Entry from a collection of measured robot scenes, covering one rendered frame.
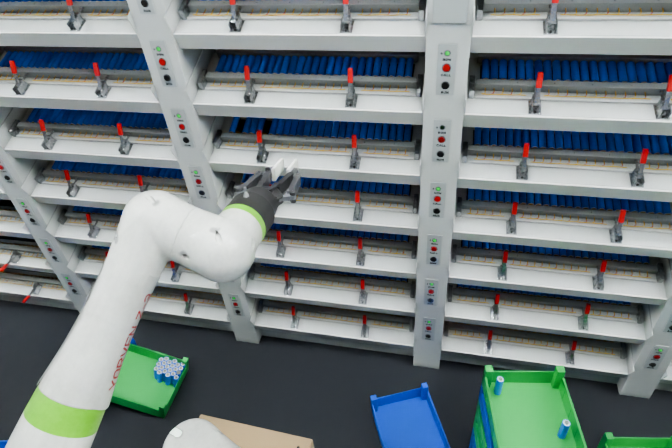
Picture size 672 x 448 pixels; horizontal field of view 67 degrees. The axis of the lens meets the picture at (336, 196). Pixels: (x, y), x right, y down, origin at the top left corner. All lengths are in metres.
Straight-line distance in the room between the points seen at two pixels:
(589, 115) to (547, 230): 0.37
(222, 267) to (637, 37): 0.92
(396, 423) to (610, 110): 1.19
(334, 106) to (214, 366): 1.19
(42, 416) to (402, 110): 0.94
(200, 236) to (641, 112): 0.99
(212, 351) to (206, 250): 1.31
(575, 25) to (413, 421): 1.31
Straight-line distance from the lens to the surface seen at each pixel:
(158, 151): 1.60
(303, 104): 1.31
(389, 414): 1.89
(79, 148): 1.75
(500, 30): 1.18
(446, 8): 1.14
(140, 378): 2.11
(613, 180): 1.42
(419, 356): 1.94
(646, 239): 1.58
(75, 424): 0.96
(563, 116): 1.28
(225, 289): 1.89
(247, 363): 2.06
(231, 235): 0.85
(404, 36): 1.17
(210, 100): 1.40
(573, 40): 1.19
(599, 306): 1.82
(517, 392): 1.51
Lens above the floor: 1.68
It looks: 38 degrees down
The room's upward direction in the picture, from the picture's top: 5 degrees counter-clockwise
